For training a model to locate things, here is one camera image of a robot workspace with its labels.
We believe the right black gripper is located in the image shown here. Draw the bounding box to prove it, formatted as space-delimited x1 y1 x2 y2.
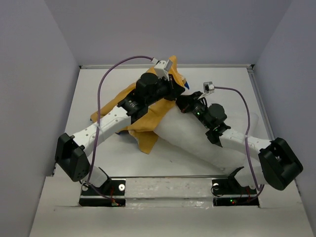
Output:
176 91 211 129

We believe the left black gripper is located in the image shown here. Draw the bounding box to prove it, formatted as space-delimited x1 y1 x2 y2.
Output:
145 74 185 107

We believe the white pillow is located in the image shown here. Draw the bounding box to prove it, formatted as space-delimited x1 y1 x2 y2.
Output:
154 106 246 173

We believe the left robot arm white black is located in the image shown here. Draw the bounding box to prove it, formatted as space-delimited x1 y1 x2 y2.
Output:
55 73 185 195

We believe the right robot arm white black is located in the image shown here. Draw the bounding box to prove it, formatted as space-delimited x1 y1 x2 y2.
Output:
176 91 303 191

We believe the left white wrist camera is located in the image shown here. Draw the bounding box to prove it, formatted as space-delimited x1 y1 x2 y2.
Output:
151 58 173 80

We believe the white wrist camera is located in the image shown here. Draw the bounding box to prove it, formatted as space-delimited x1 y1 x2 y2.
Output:
203 81 215 94
151 58 173 80

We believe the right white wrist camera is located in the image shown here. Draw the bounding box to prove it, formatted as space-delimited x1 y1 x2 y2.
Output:
203 81 215 94

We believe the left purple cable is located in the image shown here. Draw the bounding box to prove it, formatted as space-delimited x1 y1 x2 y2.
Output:
86 55 155 200

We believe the aluminium frame rail right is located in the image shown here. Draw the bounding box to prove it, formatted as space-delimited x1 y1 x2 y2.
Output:
247 65 275 140

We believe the aluminium frame rail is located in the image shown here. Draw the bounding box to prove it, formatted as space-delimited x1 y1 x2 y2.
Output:
79 64 254 69
247 65 275 140

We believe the aluminium frame rail back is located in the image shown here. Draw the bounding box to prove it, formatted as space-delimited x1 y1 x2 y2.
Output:
79 64 254 69

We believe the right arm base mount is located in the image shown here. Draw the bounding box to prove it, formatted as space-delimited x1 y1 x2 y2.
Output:
210 167 260 207

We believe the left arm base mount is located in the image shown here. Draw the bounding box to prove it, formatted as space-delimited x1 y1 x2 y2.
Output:
79 178 126 207

